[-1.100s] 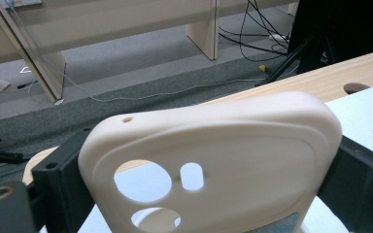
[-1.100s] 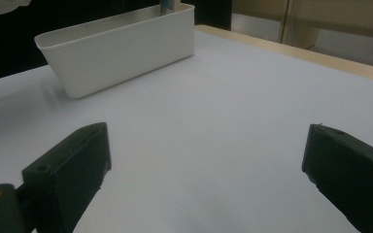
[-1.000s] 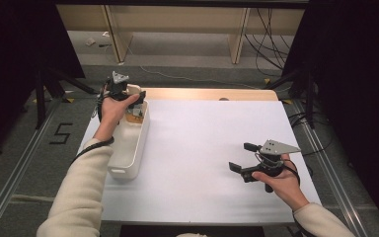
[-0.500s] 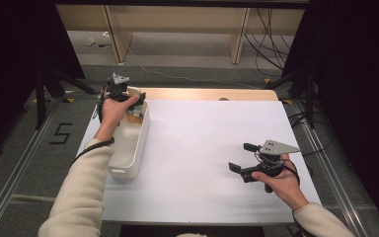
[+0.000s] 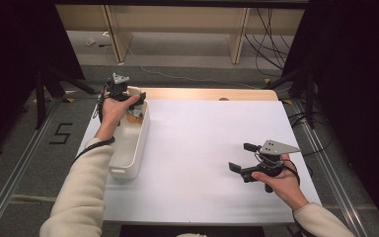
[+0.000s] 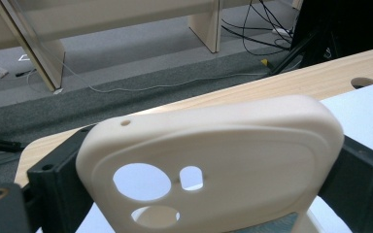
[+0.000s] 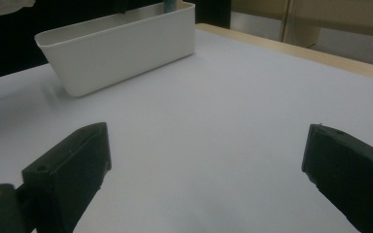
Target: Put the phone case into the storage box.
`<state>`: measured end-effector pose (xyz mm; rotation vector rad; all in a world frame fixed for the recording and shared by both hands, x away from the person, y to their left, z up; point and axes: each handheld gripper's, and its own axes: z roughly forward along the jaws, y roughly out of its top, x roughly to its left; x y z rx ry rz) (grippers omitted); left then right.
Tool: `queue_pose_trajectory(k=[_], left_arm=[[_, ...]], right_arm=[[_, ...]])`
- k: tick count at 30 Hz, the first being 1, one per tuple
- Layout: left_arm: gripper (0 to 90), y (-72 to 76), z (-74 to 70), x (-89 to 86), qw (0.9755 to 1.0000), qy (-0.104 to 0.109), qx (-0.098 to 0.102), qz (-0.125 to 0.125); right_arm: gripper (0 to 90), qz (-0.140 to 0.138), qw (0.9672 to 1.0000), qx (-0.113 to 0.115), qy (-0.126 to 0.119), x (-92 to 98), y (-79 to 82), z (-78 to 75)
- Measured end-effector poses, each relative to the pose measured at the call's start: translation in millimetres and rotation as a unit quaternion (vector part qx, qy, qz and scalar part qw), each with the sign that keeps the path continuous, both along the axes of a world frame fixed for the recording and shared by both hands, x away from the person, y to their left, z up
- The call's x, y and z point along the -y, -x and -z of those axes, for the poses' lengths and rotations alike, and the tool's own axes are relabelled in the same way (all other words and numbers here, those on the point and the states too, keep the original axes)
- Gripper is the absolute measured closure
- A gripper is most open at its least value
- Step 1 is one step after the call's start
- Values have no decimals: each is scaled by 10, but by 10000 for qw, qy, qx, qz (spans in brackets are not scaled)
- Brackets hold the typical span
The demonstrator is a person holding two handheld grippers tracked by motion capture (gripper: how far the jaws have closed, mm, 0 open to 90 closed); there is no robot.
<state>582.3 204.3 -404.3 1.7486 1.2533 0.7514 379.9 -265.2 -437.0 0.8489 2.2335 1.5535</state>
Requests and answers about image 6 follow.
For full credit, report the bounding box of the white plastic tray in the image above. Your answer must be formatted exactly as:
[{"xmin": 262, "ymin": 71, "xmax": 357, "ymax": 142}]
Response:
[{"xmin": 130, "ymin": 206, "xmax": 325, "ymax": 233}]

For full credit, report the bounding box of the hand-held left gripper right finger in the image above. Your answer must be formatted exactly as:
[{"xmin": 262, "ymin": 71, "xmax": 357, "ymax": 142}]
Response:
[{"xmin": 318, "ymin": 135, "xmax": 373, "ymax": 233}]

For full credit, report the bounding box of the black tripod stand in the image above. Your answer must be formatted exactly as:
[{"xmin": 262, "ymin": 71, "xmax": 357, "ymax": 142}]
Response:
[{"xmin": 266, "ymin": 23, "xmax": 338, "ymax": 77}]

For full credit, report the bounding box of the black floor cable bundle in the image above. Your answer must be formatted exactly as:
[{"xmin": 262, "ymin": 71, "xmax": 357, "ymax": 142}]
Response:
[{"xmin": 220, "ymin": 0, "xmax": 295, "ymax": 56}]

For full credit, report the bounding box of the beige wooden bench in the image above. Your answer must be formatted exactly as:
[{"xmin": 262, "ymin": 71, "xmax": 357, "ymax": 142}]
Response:
[{"xmin": 0, "ymin": 0, "xmax": 305, "ymax": 93}]

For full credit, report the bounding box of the beige printed phone case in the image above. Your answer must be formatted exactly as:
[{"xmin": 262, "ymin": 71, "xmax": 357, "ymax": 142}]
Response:
[{"xmin": 75, "ymin": 94, "xmax": 345, "ymax": 233}]

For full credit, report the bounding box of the white paper sheet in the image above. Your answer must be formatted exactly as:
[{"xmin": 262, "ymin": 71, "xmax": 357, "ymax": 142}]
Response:
[{"xmin": 35, "ymin": 79, "xmax": 373, "ymax": 233}]

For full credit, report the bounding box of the dark metal rail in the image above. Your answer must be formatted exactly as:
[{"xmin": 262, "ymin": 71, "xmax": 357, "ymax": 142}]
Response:
[{"xmin": 0, "ymin": 135, "xmax": 25, "ymax": 153}]

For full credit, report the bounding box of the dark curtain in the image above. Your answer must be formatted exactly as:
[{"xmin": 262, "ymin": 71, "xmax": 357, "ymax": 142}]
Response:
[{"xmin": 290, "ymin": 0, "xmax": 373, "ymax": 68}]

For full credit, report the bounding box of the white power strip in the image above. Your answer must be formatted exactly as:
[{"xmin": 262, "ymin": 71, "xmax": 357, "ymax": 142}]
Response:
[{"xmin": 271, "ymin": 27, "xmax": 291, "ymax": 37}]

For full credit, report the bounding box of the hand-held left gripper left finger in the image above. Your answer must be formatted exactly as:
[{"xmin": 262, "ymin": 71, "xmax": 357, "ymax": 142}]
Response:
[{"xmin": 26, "ymin": 127, "xmax": 95, "ymax": 233}]

